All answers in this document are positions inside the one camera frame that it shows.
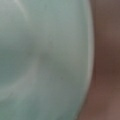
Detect pink round plate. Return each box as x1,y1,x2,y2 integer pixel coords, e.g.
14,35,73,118
78,0,120,120

